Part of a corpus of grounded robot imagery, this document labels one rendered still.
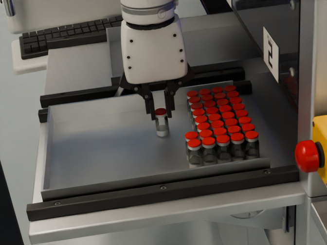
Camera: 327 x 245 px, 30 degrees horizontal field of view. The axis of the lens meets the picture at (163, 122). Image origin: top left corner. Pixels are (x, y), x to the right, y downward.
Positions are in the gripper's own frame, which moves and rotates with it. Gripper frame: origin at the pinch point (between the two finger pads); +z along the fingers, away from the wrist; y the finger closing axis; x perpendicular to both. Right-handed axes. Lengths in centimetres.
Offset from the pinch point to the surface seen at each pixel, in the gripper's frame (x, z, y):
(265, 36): 0.4, -9.9, -18.0
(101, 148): 1.8, 5.8, 10.6
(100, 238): -78, 94, 22
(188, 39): -39.0, 5.8, -10.2
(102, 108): -9.4, 4.4, 9.9
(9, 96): -199, 94, 66
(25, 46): -61, 11, 30
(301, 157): 29.2, -6.3, -14.9
